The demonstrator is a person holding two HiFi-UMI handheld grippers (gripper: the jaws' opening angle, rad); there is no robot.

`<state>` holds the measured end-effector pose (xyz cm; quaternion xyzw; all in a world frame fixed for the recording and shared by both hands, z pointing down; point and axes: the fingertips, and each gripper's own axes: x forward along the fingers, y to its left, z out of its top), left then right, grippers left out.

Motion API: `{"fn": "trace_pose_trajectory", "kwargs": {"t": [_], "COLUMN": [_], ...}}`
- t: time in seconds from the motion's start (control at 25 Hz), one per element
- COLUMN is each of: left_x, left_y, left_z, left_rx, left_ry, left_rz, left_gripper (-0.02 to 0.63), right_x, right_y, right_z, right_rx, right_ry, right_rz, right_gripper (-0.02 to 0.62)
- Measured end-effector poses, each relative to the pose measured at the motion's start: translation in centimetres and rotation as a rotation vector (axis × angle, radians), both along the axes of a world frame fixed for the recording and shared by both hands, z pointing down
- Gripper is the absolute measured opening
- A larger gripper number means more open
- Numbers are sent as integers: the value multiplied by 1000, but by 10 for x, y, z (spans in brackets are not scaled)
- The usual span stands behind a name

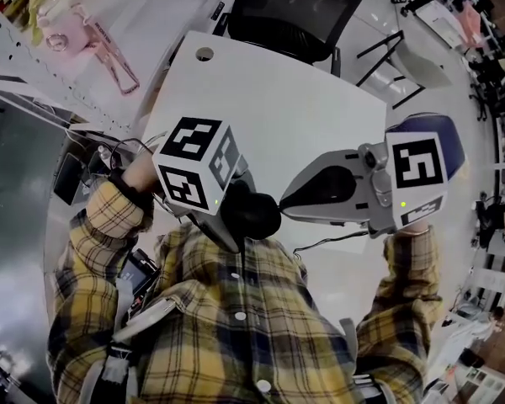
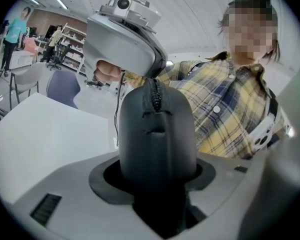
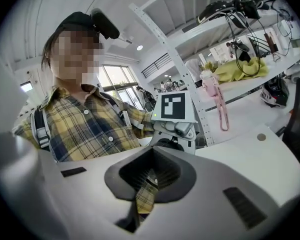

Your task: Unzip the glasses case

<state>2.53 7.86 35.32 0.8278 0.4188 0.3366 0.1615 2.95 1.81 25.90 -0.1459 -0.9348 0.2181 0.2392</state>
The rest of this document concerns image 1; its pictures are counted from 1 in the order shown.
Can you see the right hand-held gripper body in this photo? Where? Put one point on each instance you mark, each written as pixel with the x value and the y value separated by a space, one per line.
pixel 418 166

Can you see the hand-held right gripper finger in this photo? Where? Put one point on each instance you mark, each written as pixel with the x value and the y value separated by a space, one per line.
pixel 332 162
pixel 332 213

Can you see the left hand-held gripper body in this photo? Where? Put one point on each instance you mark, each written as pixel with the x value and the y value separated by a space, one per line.
pixel 189 141

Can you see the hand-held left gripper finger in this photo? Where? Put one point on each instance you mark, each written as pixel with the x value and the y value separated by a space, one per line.
pixel 219 232

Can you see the person's right forearm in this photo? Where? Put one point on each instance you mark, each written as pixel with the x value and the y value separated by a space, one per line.
pixel 414 228

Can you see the person's left forearm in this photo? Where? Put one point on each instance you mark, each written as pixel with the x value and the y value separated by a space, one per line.
pixel 141 175

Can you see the blue padded chair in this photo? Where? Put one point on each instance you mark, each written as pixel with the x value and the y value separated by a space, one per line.
pixel 421 122

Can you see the small clear bottle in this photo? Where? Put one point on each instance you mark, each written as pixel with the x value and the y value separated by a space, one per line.
pixel 104 153

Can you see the black screen device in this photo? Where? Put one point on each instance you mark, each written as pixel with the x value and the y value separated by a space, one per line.
pixel 136 274

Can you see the dark waste bin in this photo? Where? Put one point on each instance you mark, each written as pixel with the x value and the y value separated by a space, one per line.
pixel 97 171

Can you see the beige shell chair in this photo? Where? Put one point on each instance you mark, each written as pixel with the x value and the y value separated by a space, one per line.
pixel 423 67

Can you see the yellow plaid shirt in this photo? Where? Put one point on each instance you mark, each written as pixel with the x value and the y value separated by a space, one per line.
pixel 235 331

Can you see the white flat device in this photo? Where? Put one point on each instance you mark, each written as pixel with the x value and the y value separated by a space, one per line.
pixel 145 318

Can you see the black rectangular pad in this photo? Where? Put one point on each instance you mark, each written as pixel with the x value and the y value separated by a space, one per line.
pixel 69 179

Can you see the small black remote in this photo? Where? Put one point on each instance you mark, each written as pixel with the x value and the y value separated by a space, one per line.
pixel 217 11

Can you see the white low cart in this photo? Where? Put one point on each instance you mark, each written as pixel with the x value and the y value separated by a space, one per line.
pixel 444 23

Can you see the black mesh office chair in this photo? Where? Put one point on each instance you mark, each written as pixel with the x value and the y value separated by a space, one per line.
pixel 294 6

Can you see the pink water bottle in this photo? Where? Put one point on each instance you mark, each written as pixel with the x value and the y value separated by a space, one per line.
pixel 67 28

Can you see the white metal shelving rack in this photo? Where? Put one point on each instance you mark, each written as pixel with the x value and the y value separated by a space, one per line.
pixel 21 53

